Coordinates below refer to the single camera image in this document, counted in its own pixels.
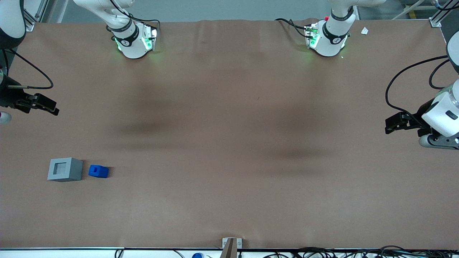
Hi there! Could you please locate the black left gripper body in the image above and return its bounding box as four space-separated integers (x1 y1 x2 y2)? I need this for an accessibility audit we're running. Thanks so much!
412 97 440 132

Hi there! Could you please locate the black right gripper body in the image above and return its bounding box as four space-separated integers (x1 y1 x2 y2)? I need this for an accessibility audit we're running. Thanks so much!
0 76 37 113

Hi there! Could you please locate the gray square base block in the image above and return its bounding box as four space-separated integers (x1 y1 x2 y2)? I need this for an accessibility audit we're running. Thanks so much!
47 157 84 182

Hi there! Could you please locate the blue plastic part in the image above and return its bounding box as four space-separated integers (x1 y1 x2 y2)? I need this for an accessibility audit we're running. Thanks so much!
88 164 109 179

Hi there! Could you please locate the black right arm wrist cable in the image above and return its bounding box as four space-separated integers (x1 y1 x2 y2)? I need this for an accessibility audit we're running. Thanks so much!
3 49 54 90

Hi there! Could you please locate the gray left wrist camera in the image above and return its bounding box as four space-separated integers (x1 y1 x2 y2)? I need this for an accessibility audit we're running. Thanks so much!
418 134 459 150

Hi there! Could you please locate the long black left wrist cable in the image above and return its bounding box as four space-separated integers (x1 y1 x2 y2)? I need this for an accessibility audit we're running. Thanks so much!
385 55 449 120

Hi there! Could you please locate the short black left wrist cable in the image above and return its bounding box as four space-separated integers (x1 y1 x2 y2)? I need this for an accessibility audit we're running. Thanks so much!
429 59 451 90

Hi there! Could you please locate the aluminium frame profile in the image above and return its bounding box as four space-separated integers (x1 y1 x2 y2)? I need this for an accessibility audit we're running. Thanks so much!
22 0 49 32
428 0 459 28

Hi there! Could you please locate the black right arm base cable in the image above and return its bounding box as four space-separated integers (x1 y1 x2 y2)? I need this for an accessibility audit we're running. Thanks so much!
109 0 161 34

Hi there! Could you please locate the black arm base cable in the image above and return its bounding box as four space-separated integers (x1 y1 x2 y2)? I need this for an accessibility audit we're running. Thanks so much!
275 18 311 39
109 0 161 34

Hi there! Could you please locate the black left arm base cable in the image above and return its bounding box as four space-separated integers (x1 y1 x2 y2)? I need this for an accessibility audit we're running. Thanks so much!
275 18 311 39

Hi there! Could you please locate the black cable tangle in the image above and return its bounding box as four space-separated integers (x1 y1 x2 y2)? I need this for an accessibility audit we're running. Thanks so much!
262 245 459 258

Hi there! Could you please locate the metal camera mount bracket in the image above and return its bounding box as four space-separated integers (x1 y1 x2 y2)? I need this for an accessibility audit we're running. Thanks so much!
219 237 243 258

